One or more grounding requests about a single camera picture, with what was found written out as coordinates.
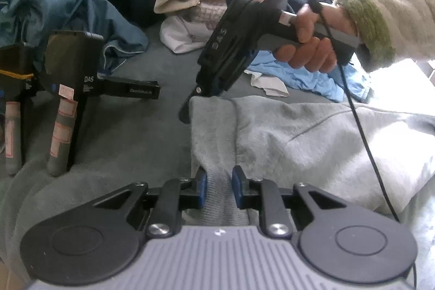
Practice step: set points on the small white cloth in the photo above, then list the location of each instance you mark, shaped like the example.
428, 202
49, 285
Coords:
272, 82

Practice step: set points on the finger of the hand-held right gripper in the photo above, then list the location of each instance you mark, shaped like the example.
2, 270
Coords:
185, 111

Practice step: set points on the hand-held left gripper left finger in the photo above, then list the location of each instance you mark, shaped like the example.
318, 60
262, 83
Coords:
202, 189

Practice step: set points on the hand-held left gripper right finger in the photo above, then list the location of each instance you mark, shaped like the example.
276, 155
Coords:
237, 188

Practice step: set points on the person's right hand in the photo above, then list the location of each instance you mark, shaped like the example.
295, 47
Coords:
306, 56

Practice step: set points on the grey sweatpants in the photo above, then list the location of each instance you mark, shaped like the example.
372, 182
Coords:
289, 140

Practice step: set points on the person's right forearm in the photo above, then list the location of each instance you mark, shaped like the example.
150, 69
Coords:
390, 25

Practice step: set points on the white garment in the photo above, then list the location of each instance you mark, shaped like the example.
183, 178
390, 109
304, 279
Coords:
176, 37

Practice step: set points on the striped knit garment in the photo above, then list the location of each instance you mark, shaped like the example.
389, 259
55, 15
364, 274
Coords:
210, 13

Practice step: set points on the light blue garment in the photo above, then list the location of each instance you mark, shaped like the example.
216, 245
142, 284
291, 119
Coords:
306, 79

